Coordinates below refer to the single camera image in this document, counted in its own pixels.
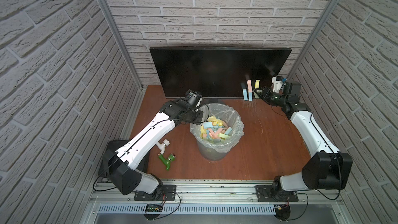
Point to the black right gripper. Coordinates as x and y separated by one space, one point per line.
265 94

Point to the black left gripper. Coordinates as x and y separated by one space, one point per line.
197 117

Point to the yellow sticky note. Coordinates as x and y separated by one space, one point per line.
257 84

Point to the pink sticky note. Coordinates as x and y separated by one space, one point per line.
249 88

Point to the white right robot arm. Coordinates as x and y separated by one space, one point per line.
328 168

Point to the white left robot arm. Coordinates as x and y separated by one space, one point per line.
121 166

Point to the blue sticky note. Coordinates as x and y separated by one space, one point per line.
244 91

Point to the pile of discarded sticky notes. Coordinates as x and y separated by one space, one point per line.
215 130

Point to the black flat monitor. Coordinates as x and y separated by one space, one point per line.
216 72

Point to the clear plastic bin liner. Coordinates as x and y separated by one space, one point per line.
231 121

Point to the white plastic faucet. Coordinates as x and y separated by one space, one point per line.
162 146

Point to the left controller board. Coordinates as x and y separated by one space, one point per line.
153 209

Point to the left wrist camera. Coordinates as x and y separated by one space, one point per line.
193 98

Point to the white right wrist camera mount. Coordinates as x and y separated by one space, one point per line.
278 83

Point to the aluminium front rail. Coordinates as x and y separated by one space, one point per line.
193 191

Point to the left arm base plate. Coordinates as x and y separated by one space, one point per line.
163 193

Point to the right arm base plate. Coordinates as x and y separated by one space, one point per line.
267 193

